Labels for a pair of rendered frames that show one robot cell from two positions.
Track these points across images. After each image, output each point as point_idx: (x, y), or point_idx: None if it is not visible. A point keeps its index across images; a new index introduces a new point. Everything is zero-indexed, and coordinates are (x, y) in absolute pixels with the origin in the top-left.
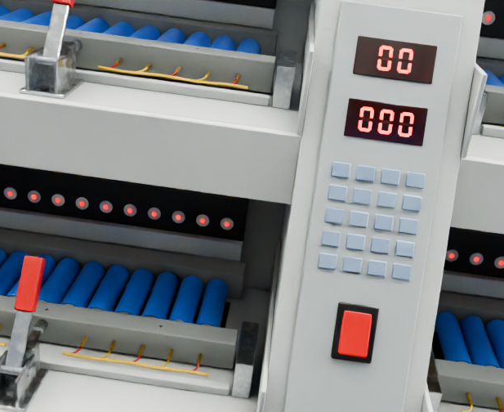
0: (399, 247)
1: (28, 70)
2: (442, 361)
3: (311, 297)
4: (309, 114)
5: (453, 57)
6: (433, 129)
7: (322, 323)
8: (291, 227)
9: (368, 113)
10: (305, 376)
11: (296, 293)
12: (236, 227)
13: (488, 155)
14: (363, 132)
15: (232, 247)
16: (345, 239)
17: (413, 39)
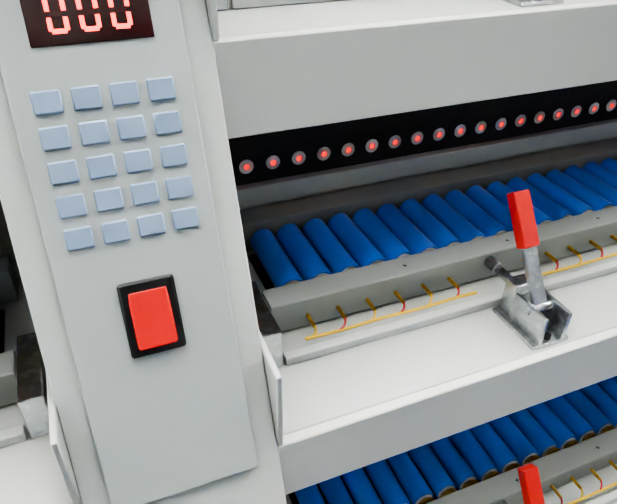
0: (171, 187)
1: None
2: (271, 291)
3: (76, 294)
4: None
5: None
6: (161, 8)
7: (104, 321)
8: (6, 208)
9: (56, 3)
10: (108, 393)
11: (52, 296)
12: None
13: (247, 31)
14: (60, 35)
15: None
16: (93, 201)
17: None
